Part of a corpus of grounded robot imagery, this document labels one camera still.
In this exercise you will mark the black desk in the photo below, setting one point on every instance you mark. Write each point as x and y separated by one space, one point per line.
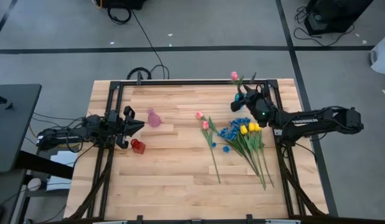
12 124

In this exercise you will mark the white bin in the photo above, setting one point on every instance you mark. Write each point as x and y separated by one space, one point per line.
382 56

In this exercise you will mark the small red cup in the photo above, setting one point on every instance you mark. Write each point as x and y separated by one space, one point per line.
138 146

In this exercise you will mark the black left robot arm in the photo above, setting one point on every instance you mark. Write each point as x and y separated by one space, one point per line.
55 137

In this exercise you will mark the black aluminium table frame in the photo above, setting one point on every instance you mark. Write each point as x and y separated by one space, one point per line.
114 93

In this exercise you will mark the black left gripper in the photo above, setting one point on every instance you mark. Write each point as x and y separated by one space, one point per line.
116 127

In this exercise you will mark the white paper sheet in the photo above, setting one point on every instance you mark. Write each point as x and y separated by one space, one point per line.
61 158

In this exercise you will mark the blue artificial flower bunch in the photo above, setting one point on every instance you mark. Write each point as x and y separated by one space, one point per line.
240 122
228 134

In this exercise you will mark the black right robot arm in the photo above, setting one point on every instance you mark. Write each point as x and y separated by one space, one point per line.
304 122

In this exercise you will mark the pink glass vase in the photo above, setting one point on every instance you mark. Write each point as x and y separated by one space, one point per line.
154 119

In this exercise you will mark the teal glass vase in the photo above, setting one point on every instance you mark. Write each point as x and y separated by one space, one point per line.
239 97

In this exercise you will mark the black equipment box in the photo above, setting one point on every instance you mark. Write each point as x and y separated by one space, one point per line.
124 3

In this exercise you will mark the pink artificial tulip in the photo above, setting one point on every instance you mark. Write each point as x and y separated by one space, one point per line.
205 125
234 75
199 115

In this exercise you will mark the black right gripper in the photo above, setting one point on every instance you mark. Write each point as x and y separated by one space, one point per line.
265 113

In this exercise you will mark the white round object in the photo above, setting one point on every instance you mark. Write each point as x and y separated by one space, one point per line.
34 184

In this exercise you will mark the black equipment case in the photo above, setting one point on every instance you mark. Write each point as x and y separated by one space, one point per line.
335 12

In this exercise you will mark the short black frame post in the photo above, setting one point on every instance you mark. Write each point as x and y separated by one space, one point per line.
138 77
253 77

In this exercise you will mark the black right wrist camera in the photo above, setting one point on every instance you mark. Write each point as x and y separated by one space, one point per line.
251 99

